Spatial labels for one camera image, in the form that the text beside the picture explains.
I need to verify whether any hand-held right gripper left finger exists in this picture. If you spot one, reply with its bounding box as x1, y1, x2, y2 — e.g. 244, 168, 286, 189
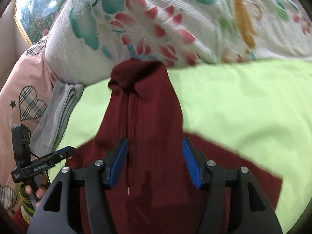
27, 138, 129, 234

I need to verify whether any maroon garment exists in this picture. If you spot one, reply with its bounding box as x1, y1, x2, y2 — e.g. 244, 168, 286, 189
65, 59, 284, 234

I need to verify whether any gold framed landscape picture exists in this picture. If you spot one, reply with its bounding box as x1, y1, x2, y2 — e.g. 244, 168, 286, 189
13, 0, 84, 47

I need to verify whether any pink garment with heart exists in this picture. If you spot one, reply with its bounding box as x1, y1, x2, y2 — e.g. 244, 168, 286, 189
0, 35, 59, 225

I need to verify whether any person's left hand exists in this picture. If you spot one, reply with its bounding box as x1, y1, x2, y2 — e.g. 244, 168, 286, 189
23, 175, 51, 209

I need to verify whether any light green bed sheet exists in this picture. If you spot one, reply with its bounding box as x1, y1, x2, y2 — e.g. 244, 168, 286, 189
47, 60, 312, 232

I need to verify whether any folded grey cloth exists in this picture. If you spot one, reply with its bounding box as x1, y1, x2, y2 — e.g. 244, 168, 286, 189
30, 80, 84, 156

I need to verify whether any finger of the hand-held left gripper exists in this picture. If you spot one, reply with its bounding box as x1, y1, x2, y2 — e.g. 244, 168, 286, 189
47, 146, 76, 163

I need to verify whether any white floral quilt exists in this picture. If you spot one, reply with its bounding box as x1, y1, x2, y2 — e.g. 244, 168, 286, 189
45, 0, 312, 87

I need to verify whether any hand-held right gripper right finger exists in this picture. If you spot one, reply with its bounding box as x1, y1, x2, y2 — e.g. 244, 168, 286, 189
182, 137, 283, 234

